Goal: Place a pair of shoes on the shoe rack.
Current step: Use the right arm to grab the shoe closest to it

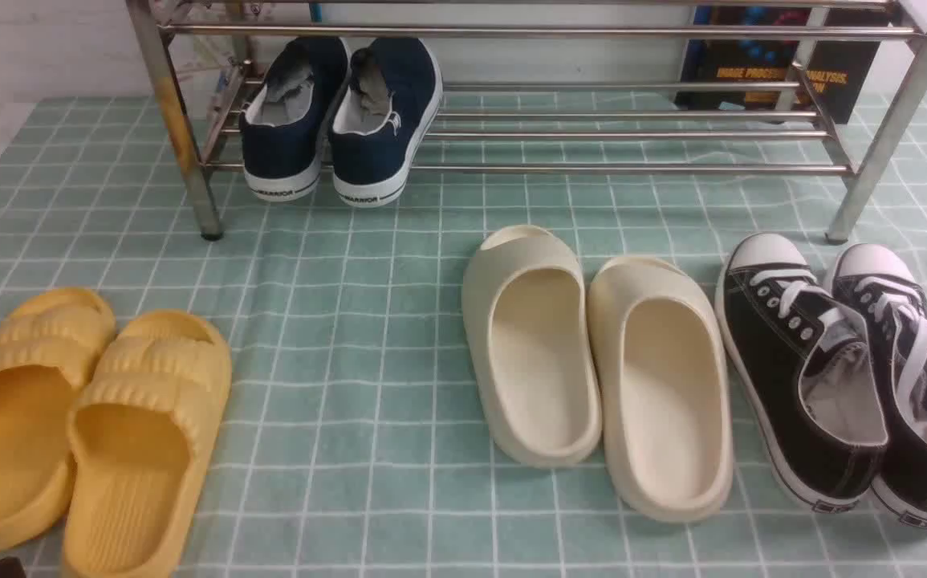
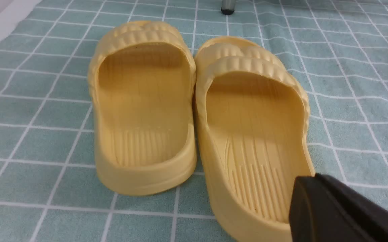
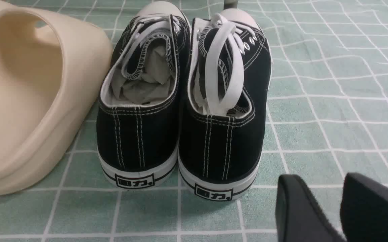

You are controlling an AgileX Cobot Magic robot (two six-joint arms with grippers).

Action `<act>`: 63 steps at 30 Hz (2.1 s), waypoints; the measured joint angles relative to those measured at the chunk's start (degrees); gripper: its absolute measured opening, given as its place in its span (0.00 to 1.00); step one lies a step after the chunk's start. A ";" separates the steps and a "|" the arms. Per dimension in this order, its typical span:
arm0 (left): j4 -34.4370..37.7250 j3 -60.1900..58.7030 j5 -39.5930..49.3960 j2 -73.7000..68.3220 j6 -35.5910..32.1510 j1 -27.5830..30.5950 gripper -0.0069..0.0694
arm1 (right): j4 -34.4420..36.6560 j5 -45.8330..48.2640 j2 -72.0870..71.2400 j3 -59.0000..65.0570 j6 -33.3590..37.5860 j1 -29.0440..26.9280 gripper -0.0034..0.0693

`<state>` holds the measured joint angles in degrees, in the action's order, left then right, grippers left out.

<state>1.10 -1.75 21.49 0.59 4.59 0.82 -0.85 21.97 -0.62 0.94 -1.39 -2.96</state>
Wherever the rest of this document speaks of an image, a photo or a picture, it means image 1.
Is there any left yellow rubber slipper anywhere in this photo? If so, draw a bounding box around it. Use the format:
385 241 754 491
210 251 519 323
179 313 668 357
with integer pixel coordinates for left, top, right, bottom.
0 287 117 551

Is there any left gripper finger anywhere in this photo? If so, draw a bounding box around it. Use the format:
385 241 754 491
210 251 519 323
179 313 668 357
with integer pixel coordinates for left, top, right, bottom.
0 556 27 578

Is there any black image processing book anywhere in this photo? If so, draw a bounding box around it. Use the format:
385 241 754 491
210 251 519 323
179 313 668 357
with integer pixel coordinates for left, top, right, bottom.
673 5 879 124

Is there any right yellow rubber slipper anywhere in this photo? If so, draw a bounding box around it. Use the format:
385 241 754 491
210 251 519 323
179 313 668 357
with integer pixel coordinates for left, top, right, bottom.
62 310 232 577

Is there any green checked tablecloth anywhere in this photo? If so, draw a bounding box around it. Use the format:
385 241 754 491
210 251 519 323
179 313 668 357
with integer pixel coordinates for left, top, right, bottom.
0 98 927 577

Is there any right navy canvas sneaker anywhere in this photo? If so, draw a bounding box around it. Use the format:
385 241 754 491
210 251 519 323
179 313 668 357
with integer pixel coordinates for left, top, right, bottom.
327 37 442 208

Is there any steel shoe rack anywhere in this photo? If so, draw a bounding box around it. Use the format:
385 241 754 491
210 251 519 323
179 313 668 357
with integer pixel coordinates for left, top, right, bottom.
127 1 927 245

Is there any black canvas sneaker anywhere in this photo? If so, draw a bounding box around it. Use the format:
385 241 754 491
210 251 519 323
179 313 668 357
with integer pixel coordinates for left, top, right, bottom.
825 244 927 530
715 233 889 513

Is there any cream foam slide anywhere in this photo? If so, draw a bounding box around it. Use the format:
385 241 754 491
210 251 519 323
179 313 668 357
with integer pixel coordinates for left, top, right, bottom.
461 224 603 469
587 254 734 523

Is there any navy canvas sneaker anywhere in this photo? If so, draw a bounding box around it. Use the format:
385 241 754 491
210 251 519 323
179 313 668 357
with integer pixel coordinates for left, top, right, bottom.
327 37 442 208
238 36 350 202

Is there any yellow rubber slipper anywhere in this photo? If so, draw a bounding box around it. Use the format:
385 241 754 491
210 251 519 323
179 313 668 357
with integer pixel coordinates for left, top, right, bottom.
0 287 117 551
62 310 232 577

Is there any left navy canvas sneaker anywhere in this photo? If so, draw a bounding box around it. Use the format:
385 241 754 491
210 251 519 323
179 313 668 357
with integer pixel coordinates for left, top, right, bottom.
238 36 350 202

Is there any left cream foam slide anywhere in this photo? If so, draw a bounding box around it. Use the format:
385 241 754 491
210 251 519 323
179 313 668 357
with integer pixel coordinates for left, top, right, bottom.
461 224 603 469

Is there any right cream foam slide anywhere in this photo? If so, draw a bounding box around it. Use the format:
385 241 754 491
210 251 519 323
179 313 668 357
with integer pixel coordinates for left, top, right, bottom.
587 254 734 523

